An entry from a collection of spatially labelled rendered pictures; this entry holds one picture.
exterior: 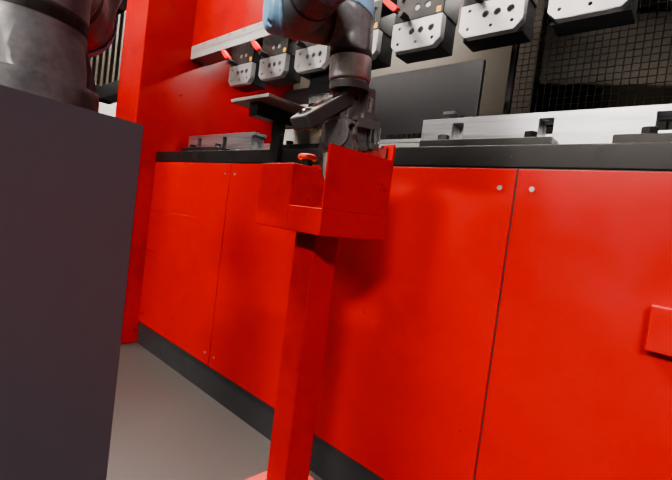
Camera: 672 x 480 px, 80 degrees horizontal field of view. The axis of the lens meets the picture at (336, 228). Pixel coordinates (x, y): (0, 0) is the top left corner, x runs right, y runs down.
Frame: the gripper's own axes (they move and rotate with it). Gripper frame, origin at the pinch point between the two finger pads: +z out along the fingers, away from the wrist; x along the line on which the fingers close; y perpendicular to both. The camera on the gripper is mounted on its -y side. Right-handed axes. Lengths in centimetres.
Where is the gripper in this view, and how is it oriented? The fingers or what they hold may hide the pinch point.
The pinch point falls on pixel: (334, 195)
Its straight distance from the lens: 73.0
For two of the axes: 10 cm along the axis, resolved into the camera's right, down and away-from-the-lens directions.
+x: -6.7, -1.1, 7.4
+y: 7.4, -0.2, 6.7
